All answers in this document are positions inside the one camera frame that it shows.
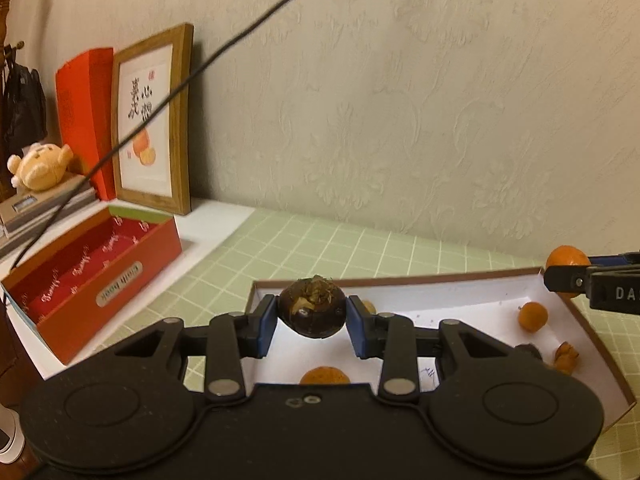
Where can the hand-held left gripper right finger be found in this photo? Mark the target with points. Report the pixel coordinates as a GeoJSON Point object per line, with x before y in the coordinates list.
{"type": "Point", "coordinates": [357, 327]}

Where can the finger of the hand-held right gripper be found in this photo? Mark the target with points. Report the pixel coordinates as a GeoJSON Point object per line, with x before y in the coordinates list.
{"type": "Point", "coordinates": [615, 259]}
{"type": "Point", "coordinates": [567, 279]}

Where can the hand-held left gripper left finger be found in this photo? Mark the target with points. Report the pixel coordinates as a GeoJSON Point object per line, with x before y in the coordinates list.
{"type": "Point", "coordinates": [267, 327]}

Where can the small orange mandarin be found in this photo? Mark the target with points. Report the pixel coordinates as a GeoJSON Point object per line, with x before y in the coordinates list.
{"type": "Point", "coordinates": [533, 316]}
{"type": "Point", "coordinates": [323, 376]}
{"type": "Point", "coordinates": [567, 256]}

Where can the dark brown water chestnut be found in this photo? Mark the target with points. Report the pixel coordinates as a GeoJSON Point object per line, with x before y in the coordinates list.
{"type": "Point", "coordinates": [312, 310]}

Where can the brown cardboard box white inside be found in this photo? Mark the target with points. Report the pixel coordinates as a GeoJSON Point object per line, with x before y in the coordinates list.
{"type": "Point", "coordinates": [475, 300]}

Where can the green checked tablecloth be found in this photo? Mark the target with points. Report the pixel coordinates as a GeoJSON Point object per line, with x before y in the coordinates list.
{"type": "Point", "coordinates": [350, 245]}

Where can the open red gift box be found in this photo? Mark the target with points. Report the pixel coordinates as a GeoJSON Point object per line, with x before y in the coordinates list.
{"type": "Point", "coordinates": [115, 280]}

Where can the yellow plush toy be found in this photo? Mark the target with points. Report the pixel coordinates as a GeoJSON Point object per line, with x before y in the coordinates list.
{"type": "Point", "coordinates": [42, 167]}

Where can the white plastic object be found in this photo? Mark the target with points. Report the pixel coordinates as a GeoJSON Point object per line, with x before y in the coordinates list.
{"type": "Point", "coordinates": [10, 440]}

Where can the red paper envelope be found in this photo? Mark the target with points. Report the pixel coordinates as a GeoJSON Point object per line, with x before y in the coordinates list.
{"type": "Point", "coordinates": [80, 100]}

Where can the black hanging bag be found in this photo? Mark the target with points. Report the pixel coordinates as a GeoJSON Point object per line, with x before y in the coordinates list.
{"type": "Point", "coordinates": [22, 105]}

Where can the wooden picture frame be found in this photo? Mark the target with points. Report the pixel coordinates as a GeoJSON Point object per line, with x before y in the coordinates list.
{"type": "Point", "coordinates": [155, 180]}

